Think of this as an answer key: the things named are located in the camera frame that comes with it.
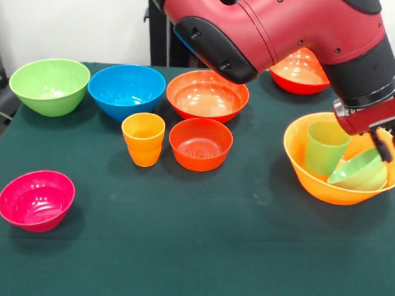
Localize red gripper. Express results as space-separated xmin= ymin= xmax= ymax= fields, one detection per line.
xmin=331 ymin=92 xmax=395 ymax=164

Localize small green bowl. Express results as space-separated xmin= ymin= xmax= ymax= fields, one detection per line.
xmin=326 ymin=146 xmax=390 ymax=192

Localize green cup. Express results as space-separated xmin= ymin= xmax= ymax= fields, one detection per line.
xmin=304 ymin=120 xmax=352 ymax=177

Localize large orange bowl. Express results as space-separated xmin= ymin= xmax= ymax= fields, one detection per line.
xmin=281 ymin=110 xmax=395 ymax=208

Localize large red bowl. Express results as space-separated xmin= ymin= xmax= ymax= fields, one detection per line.
xmin=268 ymin=45 xmax=332 ymax=97
xmin=165 ymin=68 xmax=252 ymax=124

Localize blue bowl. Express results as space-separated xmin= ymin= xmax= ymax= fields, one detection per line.
xmin=86 ymin=62 xmax=167 ymax=124

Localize large green bowl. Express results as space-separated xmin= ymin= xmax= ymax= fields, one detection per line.
xmin=7 ymin=56 xmax=91 ymax=119

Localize pink bowl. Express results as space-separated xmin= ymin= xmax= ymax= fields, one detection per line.
xmin=0 ymin=168 xmax=77 ymax=234

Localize small red bowl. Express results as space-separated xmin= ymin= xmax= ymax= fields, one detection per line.
xmin=167 ymin=116 xmax=234 ymax=173

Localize dark green table cloth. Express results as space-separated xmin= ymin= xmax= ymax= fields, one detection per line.
xmin=0 ymin=58 xmax=395 ymax=296

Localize orange cup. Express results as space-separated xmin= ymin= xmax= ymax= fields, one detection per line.
xmin=119 ymin=112 xmax=167 ymax=169

